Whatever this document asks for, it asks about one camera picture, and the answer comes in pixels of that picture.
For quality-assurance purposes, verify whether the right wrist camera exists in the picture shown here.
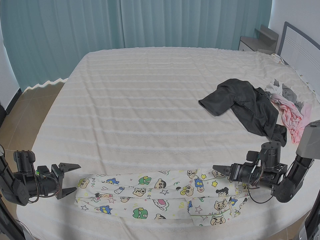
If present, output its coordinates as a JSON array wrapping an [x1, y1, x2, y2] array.
[[246, 151, 261, 162]]

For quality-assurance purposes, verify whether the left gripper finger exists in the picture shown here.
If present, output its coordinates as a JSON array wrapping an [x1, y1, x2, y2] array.
[[61, 187, 77, 199], [58, 162, 82, 174]]

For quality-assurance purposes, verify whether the white printed pyjama top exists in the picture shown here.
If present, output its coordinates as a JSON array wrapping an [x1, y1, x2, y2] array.
[[75, 168, 250, 227]]

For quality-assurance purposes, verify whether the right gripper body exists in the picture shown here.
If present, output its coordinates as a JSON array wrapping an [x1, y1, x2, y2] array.
[[228, 162, 259, 184]]

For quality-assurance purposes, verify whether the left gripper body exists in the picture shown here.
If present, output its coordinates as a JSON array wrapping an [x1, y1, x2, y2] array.
[[37, 163, 65, 200]]

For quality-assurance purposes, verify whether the blue-green curtain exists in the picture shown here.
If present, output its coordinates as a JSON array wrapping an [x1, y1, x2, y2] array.
[[0, 0, 274, 92]]

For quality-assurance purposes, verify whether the white and grey garment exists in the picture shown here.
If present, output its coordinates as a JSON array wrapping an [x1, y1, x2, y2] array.
[[265, 79, 304, 109]]

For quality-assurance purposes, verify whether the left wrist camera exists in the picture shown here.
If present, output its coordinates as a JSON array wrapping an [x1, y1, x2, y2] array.
[[36, 165, 50, 177]]

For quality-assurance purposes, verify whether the black cable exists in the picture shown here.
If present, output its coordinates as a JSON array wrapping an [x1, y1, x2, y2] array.
[[246, 183, 275, 204]]

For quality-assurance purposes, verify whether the grey bedside table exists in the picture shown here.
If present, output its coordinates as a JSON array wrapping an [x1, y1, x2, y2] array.
[[239, 25, 280, 55]]

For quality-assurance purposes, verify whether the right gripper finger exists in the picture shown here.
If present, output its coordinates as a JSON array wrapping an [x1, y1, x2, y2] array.
[[212, 165, 233, 177]]

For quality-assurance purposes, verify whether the pink garment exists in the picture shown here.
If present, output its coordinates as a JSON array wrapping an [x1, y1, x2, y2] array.
[[271, 94, 312, 144]]

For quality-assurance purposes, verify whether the black garment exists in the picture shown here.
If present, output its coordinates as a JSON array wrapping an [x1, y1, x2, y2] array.
[[198, 79, 287, 147]]

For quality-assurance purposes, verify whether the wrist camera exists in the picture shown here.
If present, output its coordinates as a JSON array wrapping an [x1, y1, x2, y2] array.
[[246, 151, 261, 162], [36, 165, 50, 177]]

